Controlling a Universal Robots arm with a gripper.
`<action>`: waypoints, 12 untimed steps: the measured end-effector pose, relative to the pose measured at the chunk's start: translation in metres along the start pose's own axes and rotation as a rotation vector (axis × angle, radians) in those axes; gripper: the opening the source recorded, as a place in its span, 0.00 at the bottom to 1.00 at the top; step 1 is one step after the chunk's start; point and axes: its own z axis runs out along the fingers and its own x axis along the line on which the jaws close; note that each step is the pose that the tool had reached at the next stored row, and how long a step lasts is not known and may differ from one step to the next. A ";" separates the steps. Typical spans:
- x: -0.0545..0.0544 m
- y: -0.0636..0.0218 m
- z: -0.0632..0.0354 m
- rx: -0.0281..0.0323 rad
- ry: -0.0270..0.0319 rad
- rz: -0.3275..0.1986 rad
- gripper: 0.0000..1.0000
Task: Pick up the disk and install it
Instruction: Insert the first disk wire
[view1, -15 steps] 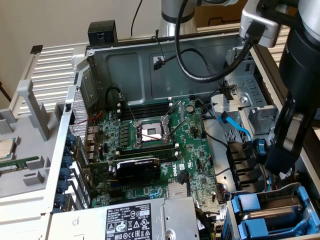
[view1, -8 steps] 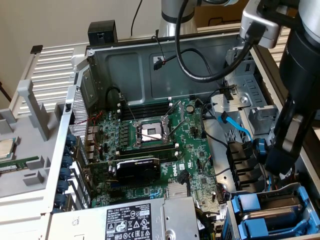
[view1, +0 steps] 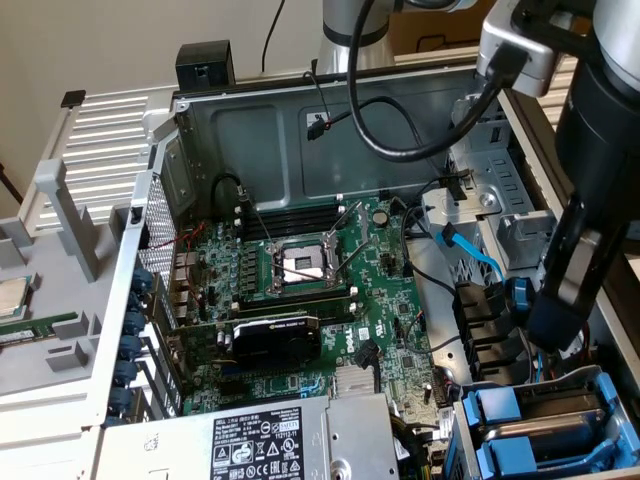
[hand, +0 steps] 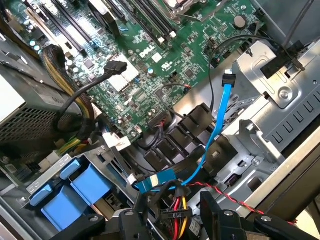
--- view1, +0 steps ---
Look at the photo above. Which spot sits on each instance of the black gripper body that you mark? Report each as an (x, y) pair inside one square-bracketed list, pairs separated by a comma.
[(600, 140)]

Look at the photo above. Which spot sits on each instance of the blue plastic disk carrier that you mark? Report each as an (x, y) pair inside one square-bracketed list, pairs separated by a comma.
[(507, 452)]

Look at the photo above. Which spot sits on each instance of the black plastic air shroud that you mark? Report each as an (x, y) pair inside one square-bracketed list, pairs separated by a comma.
[(480, 320)]

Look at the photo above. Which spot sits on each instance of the silver metal drive cage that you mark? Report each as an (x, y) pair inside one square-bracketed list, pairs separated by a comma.
[(500, 175)]

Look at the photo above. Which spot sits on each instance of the hard drive in blue caddy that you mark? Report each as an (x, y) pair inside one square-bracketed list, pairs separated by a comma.
[(462, 440)]

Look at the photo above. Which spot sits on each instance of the green motherboard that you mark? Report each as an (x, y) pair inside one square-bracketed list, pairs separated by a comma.
[(380, 310)]

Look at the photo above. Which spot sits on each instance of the round coin battery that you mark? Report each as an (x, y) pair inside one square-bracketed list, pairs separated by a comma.
[(380, 217)]

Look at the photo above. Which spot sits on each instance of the silver finned heatsink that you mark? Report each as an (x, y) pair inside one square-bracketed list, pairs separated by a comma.
[(352, 381)]

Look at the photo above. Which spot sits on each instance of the brown cardboard box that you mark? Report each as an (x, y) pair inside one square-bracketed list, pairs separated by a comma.
[(405, 30)]

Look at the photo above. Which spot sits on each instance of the metal socket cover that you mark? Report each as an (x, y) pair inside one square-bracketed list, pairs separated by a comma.
[(352, 220)]

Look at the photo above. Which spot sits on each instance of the CPU socket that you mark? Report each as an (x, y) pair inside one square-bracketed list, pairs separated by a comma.
[(300, 262)]

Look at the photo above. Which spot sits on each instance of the black graphics card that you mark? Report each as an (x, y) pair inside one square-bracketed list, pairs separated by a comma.
[(275, 342)]

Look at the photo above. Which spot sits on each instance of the silver power supply unit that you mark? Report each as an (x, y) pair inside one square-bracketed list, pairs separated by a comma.
[(260, 440)]

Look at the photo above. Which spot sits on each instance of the open grey PC case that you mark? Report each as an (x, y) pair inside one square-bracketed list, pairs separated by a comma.
[(250, 150)]

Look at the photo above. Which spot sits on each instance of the grey parts rack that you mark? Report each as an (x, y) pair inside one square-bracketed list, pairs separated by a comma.
[(60, 290)]

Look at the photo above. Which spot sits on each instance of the silver CPU chip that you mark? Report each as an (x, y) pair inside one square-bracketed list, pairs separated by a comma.
[(12, 297)]

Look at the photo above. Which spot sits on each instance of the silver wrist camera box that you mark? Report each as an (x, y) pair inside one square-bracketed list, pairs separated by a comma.
[(540, 65)]

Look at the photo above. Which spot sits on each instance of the black box bracket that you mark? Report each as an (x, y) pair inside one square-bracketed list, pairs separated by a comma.
[(205, 65)]

